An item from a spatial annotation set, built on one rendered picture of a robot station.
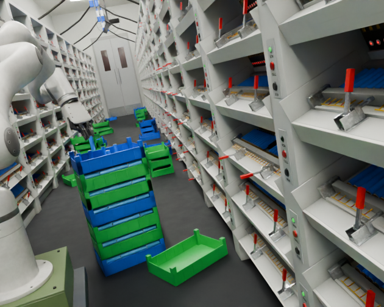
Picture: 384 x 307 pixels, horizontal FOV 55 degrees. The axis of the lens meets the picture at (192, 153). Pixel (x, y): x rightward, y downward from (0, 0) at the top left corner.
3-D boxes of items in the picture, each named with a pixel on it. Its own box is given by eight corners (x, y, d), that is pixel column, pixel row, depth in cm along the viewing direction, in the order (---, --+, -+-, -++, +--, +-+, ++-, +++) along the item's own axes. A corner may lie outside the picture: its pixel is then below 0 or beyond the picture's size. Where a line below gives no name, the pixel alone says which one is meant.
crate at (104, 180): (83, 193, 157) (79, 175, 155) (77, 184, 175) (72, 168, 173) (149, 173, 169) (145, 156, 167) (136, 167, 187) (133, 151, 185)
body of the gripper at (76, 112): (74, 104, 166) (86, 125, 166) (55, 108, 158) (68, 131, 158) (82, 95, 162) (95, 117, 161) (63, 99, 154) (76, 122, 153)
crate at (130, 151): (79, 175, 155) (74, 157, 154) (72, 168, 173) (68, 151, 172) (145, 156, 167) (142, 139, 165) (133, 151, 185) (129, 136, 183)
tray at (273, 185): (292, 211, 90) (273, 181, 87) (228, 161, 148) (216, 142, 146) (360, 164, 90) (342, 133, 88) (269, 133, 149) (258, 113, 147)
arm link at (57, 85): (53, 101, 155) (72, 90, 156) (38, 74, 156) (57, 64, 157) (59, 105, 164) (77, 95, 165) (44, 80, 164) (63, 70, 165)
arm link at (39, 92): (5, 75, 133) (44, 111, 162) (45, 53, 134) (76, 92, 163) (-4, 56, 135) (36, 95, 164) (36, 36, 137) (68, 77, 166)
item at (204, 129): (223, 156, 157) (205, 130, 154) (197, 137, 216) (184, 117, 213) (262, 130, 158) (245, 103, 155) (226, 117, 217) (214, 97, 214)
